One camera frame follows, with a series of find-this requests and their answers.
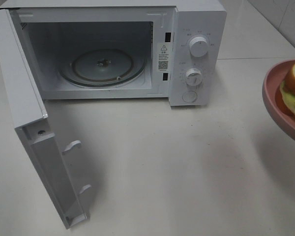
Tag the round door release button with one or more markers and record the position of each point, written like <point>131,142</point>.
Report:
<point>189,96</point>

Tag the white microwave oven body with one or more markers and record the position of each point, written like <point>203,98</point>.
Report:
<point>160,30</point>

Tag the pink round plate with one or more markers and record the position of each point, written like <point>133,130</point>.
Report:
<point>272,97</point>

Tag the upper white power knob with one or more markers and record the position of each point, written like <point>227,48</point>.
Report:
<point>198,46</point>

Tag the glass microwave turntable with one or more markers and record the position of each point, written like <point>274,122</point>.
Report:
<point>103,68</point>

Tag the white microwave door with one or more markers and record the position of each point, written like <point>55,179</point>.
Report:
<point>31,123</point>

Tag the white timer knob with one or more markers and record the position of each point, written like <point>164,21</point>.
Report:
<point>194,77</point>

